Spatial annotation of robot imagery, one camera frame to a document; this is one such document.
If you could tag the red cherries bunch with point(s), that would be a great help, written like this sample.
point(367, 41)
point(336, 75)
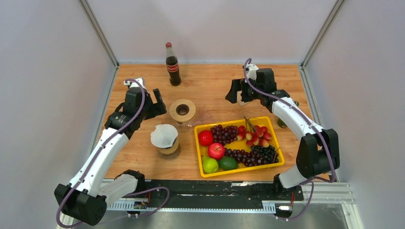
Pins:
point(254, 135)

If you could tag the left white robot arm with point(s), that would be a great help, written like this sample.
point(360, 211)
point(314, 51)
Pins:
point(84, 199)

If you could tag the green glass bottle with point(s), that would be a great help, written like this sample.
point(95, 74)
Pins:
point(281, 123)

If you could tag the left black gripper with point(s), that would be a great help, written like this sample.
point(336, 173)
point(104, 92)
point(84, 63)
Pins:
point(156, 109)

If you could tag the red tomato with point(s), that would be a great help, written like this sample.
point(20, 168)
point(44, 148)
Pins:
point(205, 138)

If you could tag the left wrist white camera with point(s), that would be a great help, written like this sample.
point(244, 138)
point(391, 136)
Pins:
point(135, 83)

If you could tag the red apple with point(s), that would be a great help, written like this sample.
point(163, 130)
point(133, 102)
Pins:
point(216, 151)

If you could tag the lower dark grape bunch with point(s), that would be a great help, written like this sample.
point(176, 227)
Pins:
point(257, 156)

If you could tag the wrist white camera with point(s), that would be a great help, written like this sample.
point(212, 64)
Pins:
point(135, 83)
point(250, 70)

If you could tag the clear glass dripper cone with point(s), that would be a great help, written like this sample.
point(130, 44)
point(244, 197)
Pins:
point(202, 116)

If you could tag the cola glass bottle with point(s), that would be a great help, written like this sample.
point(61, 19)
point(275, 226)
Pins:
point(172, 65)

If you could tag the green lime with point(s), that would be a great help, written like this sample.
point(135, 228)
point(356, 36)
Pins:
point(209, 165)

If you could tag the brown paper coffee filter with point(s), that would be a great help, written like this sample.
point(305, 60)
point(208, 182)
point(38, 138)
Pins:
point(242, 103)

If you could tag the yellow plastic tray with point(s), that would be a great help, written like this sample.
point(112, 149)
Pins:
point(202, 150)

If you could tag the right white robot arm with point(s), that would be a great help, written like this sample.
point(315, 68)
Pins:
point(318, 151)

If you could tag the small clear glass cup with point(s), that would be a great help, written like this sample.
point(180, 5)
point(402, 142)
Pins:
point(186, 123)

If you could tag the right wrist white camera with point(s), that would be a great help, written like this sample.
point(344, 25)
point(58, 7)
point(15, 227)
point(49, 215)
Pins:
point(250, 70)

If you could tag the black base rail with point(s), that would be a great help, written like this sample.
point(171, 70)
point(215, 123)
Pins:
point(212, 194)

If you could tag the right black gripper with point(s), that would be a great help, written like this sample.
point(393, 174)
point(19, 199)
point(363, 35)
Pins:
point(238, 84)

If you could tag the white paper coffee filter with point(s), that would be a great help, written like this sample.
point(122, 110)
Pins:
point(164, 136)

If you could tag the green avocado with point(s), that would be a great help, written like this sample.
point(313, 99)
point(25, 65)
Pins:
point(227, 163)

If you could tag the upper red grape bunch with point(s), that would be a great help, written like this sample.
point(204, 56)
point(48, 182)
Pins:
point(224, 135)

